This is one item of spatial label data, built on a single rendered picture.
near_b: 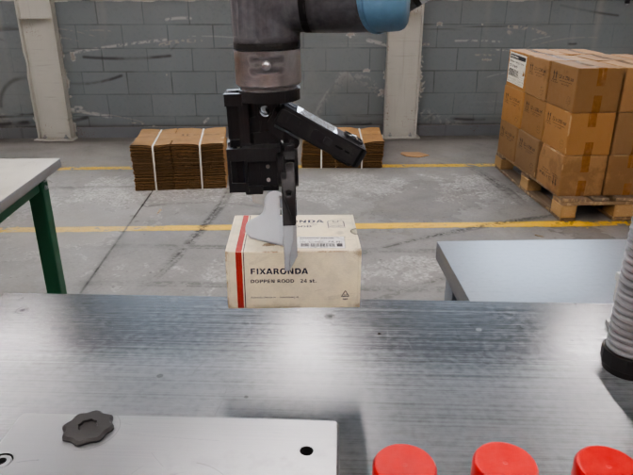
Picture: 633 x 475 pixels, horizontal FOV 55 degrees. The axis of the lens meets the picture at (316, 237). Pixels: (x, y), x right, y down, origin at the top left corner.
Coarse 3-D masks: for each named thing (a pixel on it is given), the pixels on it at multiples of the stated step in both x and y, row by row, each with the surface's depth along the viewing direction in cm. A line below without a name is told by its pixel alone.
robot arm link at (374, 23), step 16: (304, 0) 62; (320, 0) 62; (336, 0) 61; (352, 0) 61; (368, 0) 61; (384, 0) 60; (400, 0) 60; (304, 16) 63; (320, 16) 63; (336, 16) 62; (352, 16) 62; (368, 16) 62; (384, 16) 61; (400, 16) 62; (320, 32) 66; (336, 32) 65; (352, 32) 65
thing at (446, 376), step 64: (0, 320) 95; (64, 320) 95; (128, 320) 95; (192, 320) 95; (256, 320) 95; (320, 320) 95; (384, 320) 95; (448, 320) 95; (512, 320) 95; (576, 320) 95; (0, 384) 80; (64, 384) 80; (128, 384) 80; (192, 384) 80; (256, 384) 80; (320, 384) 80; (384, 384) 80; (448, 384) 80; (512, 384) 80; (576, 384) 80; (448, 448) 68; (576, 448) 68
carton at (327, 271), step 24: (240, 216) 82; (312, 216) 82; (336, 216) 82; (240, 240) 74; (312, 240) 74; (336, 240) 74; (240, 264) 72; (264, 264) 72; (312, 264) 72; (336, 264) 72; (360, 264) 72; (240, 288) 73; (264, 288) 73; (288, 288) 73; (312, 288) 73; (336, 288) 73
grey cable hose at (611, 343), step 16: (624, 256) 38; (624, 272) 38; (624, 288) 38; (624, 304) 38; (624, 320) 38; (608, 336) 40; (624, 336) 39; (608, 352) 40; (624, 352) 39; (608, 368) 40; (624, 368) 39
